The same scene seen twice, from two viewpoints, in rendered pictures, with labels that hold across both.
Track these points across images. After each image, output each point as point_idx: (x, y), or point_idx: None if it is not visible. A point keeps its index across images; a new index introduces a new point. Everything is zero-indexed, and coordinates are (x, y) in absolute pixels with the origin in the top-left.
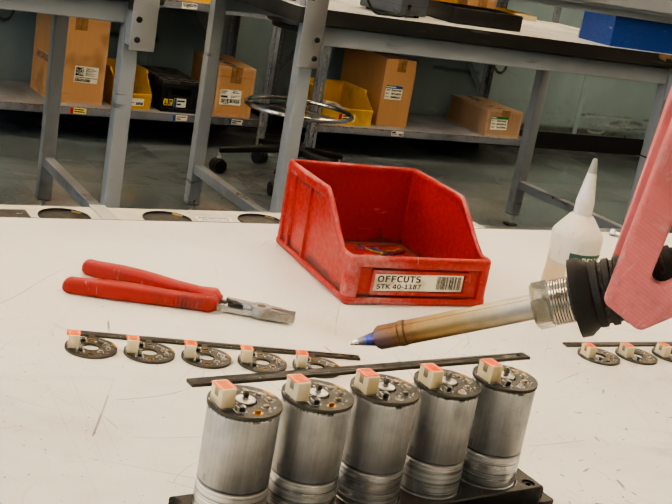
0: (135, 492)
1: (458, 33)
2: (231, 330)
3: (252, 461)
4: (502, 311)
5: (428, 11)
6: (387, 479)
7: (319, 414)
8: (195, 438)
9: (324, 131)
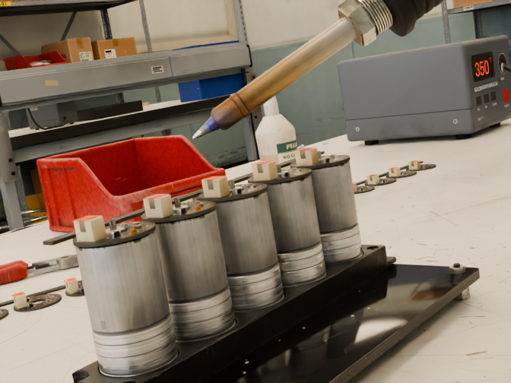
0: None
1: (104, 123)
2: (48, 282)
3: (147, 284)
4: (325, 39)
5: (78, 118)
6: (271, 272)
7: (192, 219)
8: (62, 350)
9: None
